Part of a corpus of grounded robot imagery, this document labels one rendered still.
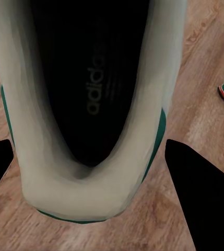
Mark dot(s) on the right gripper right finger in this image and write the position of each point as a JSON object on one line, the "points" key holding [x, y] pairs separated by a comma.
{"points": [[200, 188]]}

